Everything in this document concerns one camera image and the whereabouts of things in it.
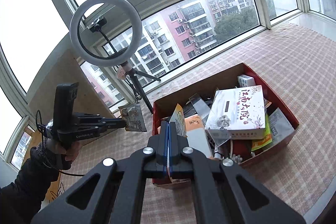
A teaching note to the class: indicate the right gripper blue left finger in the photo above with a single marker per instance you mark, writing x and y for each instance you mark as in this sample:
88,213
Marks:
162,149

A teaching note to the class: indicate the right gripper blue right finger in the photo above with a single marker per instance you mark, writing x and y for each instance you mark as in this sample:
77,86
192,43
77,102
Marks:
174,154

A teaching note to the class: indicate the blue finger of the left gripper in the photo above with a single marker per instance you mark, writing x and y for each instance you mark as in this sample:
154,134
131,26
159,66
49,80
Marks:
116,123

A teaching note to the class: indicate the grey printed sachet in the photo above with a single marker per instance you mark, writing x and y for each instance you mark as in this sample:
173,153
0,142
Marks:
132,115

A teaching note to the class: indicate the orange white tissue pack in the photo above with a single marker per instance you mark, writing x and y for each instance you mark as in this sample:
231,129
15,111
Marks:
193,129

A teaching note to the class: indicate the black sleeved left forearm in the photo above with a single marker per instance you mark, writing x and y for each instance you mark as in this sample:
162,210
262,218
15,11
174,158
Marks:
22,199

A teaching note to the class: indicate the person left hand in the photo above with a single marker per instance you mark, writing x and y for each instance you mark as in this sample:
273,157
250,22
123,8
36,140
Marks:
71,153

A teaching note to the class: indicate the wooden shelf board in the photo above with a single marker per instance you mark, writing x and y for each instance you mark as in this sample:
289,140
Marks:
65,71

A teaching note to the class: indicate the orange white snack sachet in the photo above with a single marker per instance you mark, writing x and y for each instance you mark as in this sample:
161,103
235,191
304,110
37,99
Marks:
179,120

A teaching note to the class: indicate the black phone on gripper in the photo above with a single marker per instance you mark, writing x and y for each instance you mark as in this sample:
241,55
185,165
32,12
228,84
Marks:
65,96

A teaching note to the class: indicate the clear plastic sleeve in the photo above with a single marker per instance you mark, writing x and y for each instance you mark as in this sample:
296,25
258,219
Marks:
200,107

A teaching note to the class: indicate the black tripod leg stand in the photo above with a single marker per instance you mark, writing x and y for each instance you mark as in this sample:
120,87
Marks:
132,73

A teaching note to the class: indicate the white knobbly massage toy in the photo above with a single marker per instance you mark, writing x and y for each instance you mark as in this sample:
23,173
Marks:
236,158

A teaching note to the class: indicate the red cardboard storage box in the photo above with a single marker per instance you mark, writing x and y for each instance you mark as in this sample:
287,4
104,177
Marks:
221,145

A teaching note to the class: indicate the white floral gift box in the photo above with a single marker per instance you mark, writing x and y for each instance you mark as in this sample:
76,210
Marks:
239,113

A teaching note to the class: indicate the green orange snack packet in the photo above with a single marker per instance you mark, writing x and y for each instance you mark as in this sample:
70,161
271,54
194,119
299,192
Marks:
267,138

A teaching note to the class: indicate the white tissue pack dotted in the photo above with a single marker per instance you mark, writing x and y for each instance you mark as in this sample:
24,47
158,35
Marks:
246,81

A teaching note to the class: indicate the white printed leaflet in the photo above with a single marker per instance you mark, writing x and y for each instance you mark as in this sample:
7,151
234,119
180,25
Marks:
280,127

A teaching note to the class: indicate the pink plaid table cloth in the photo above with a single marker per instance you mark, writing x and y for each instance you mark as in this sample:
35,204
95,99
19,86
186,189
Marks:
291,68

